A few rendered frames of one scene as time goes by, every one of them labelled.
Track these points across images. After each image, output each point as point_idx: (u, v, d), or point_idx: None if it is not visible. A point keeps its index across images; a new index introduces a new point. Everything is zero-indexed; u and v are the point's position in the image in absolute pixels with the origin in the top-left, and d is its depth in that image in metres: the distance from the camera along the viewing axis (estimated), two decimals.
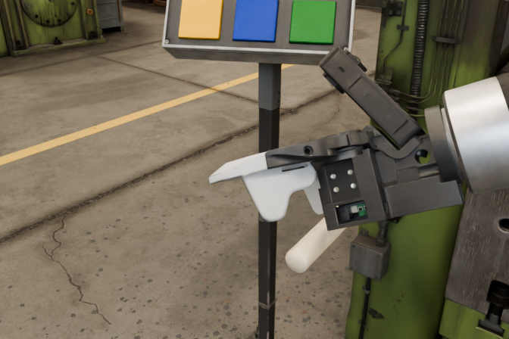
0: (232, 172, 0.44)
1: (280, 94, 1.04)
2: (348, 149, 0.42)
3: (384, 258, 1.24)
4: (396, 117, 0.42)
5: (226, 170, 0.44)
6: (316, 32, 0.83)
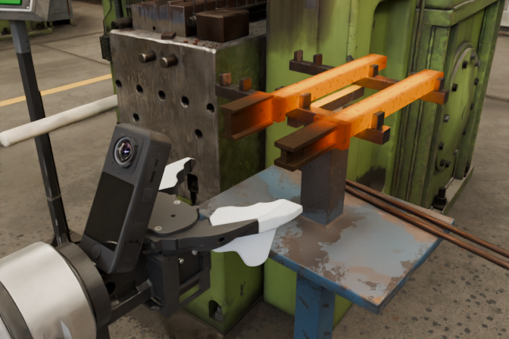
0: (190, 166, 0.52)
1: (29, 44, 1.57)
2: None
3: None
4: (92, 227, 0.39)
5: (192, 162, 0.53)
6: None
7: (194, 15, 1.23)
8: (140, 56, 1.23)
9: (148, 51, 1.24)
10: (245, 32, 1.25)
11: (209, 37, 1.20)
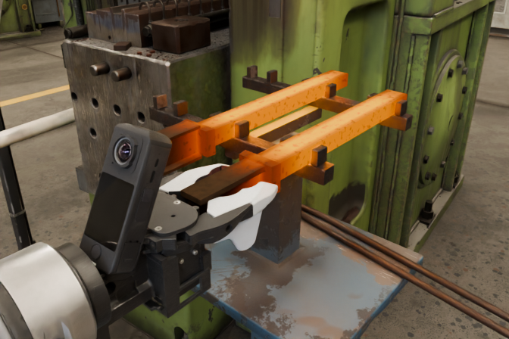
0: None
1: None
2: None
3: None
4: (92, 228, 0.39)
5: (223, 169, 0.51)
6: None
7: (150, 24, 1.14)
8: (92, 68, 1.13)
9: (101, 63, 1.15)
10: (207, 42, 1.16)
11: (165, 48, 1.11)
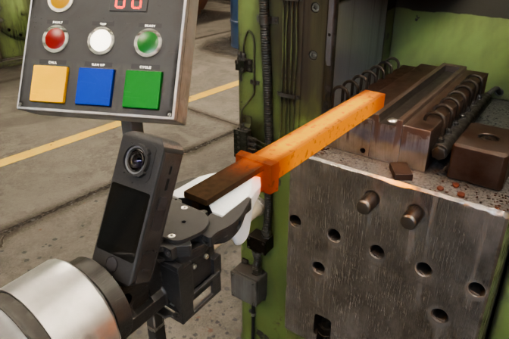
0: None
1: None
2: None
3: (259, 286, 1.35)
4: (103, 239, 0.38)
5: None
6: (144, 99, 0.94)
7: (441, 142, 0.81)
8: (362, 205, 0.81)
9: (370, 194, 0.82)
10: None
11: (475, 180, 0.78)
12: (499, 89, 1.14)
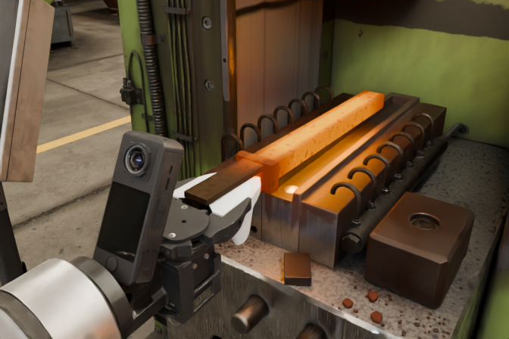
0: None
1: (4, 196, 0.89)
2: None
3: None
4: (103, 239, 0.38)
5: None
6: None
7: (356, 228, 0.55)
8: (237, 321, 0.55)
9: (253, 303, 0.56)
10: (464, 256, 0.57)
11: (401, 289, 0.52)
12: (462, 127, 0.88)
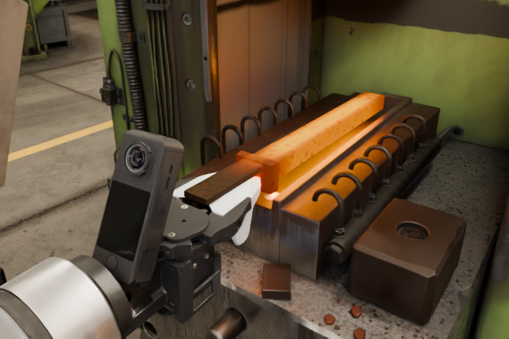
0: None
1: None
2: None
3: None
4: (103, 237, 0.38)
5: None
6: None
7: (339, 237, 0.52)
8: (212, 337, 0.51)
9: (229, 317, 0.53)
10: (455, 267, 0.54)
11: (386, 304, 0.48)
12: (457, 129, 0.84)
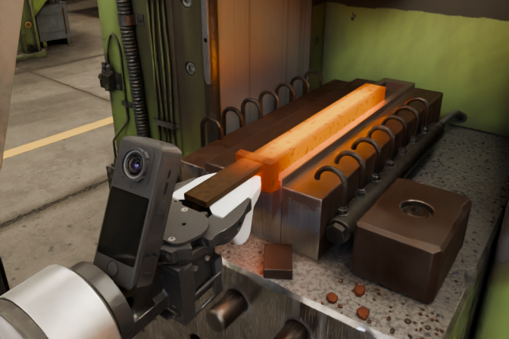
0: None
1: None
2: None
3: None
4: (104, 244, 0.39)
5: None
6: None
7: (342, 216, 0.50)
8: (212, 318, 0.50)
9: (230, 298, 0.52)
10: (460, 247, 0.53)
11: (390, 282, 0.47)
12: (460, 114, 0.83)
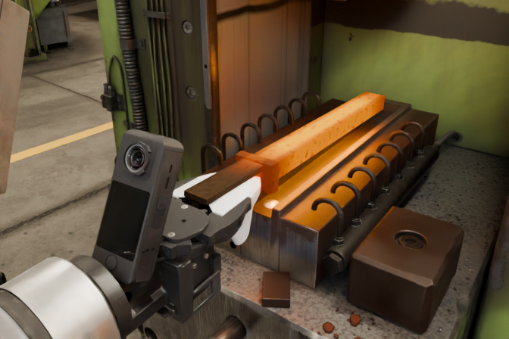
0: None
1: None
2: None
3: None
4: (103, 237, 0.38)
5: None
6: None
7: (338, 246, 0.52)
8: None
9: (229, 325, 0.53)
10: (453, 275, 0.54)
11: (385, 312, 0.49)
12: (455, 135, 0.85)
